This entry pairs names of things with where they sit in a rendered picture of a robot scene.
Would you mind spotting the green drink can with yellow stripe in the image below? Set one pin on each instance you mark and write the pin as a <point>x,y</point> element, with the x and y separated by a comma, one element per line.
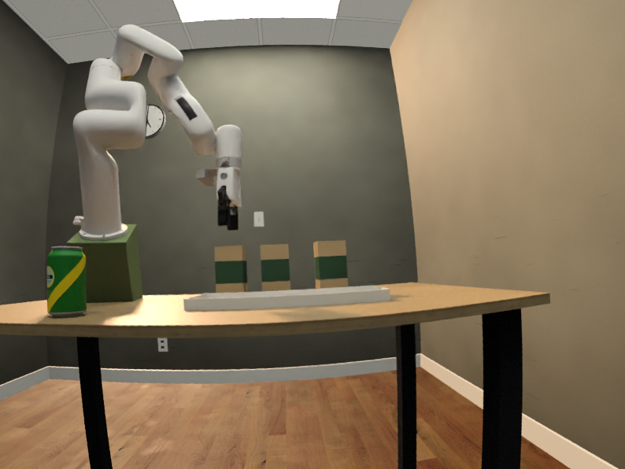
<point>66,282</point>

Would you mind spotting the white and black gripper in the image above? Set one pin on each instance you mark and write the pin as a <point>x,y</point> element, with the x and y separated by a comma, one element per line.
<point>228,181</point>

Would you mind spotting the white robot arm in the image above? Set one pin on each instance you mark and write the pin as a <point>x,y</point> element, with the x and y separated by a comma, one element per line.
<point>97,130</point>

